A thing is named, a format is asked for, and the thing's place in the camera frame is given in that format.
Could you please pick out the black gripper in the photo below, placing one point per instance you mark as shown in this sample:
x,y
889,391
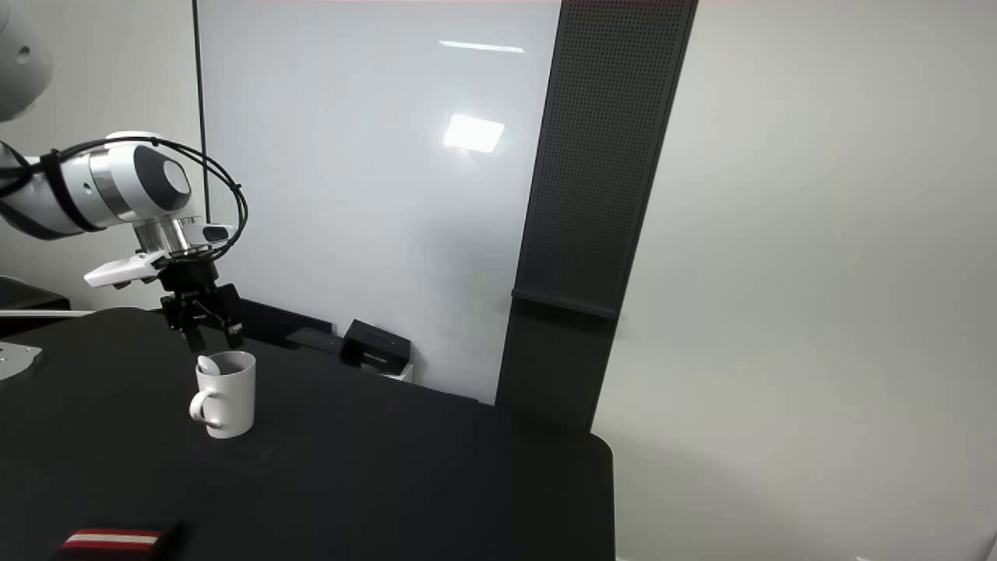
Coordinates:
x,y
190,284

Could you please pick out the white ceramic mug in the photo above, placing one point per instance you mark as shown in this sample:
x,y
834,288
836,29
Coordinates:
x,y
235,400

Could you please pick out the black open tray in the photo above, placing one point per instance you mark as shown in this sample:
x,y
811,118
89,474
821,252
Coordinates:
x,y
281,323

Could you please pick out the small black box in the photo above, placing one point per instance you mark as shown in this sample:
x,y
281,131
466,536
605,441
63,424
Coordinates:
x,y
376,344

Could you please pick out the black block with red stripe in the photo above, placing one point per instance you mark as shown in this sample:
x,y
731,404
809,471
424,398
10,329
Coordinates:
x,y
114,540

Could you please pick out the white whiteboard panel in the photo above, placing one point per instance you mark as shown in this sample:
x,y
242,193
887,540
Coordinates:
x,y
416,207

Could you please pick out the dark vertical pillar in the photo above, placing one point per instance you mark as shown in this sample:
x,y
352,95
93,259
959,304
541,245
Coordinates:
x,y
592,207

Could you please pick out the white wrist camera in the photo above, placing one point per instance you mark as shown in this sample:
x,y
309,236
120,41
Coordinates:
x,y
125,269

